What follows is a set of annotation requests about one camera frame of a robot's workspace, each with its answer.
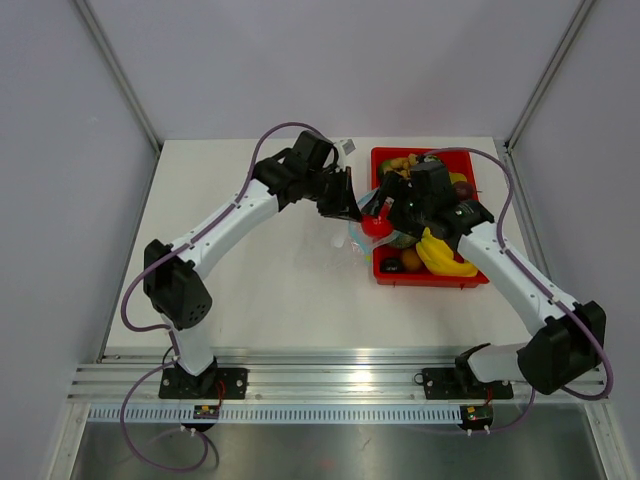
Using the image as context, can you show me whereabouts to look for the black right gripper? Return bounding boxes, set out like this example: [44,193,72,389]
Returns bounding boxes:
[362,171,433,239]

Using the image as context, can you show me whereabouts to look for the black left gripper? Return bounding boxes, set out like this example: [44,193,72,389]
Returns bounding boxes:
[303,165,362,222]

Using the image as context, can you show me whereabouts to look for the dark purple passion fruit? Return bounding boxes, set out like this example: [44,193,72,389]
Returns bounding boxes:
[453,181,476,201]

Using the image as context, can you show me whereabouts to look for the red apple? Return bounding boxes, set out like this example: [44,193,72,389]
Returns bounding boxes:
[361,215,394,239]

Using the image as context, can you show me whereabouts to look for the yellow banana bunch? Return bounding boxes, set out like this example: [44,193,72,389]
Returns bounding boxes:
[415,228,479,278]

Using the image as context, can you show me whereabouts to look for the clear zip top bag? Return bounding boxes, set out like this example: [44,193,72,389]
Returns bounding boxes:
[324,220,393,267]

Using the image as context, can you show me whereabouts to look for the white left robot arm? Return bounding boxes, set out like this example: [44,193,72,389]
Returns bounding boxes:
[143,130,362,399]

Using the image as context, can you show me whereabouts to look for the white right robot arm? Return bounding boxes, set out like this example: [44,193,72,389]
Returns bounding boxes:
[364,158,606,396]

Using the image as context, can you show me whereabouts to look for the beige longan cluster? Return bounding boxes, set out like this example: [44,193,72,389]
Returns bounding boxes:
[385,154,418,179]

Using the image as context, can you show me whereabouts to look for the green netted melon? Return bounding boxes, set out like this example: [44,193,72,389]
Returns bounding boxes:
[386,232,419,250]

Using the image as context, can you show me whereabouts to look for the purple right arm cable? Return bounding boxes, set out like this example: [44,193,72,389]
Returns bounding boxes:
[419,146,615,436]

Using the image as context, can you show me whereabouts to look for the aluminium front rail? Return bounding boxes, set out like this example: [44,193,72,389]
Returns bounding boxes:
[67,347,611,404]

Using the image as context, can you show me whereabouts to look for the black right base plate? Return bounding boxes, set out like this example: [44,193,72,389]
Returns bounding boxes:
[413,367,514,400]

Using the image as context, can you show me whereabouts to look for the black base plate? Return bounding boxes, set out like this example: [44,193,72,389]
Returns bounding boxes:
[413,367,514,400]
[158,366,249,400]

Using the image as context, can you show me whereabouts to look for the left aluminium frame post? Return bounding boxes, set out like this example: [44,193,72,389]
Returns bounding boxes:
[71,0,163,159]

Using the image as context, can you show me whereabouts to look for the aluminium frame post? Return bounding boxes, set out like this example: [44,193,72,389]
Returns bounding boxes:
[504,0,599,154]
[71,0,163,159]

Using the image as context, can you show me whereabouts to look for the right aluminium frame post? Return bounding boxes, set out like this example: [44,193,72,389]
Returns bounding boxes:
[504,0,599,154]

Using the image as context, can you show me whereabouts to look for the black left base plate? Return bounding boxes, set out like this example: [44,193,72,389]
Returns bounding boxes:
[158,366,249,400]

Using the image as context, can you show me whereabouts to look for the white slotted cable duct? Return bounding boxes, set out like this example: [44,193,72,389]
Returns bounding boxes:
[88,404,462,425]

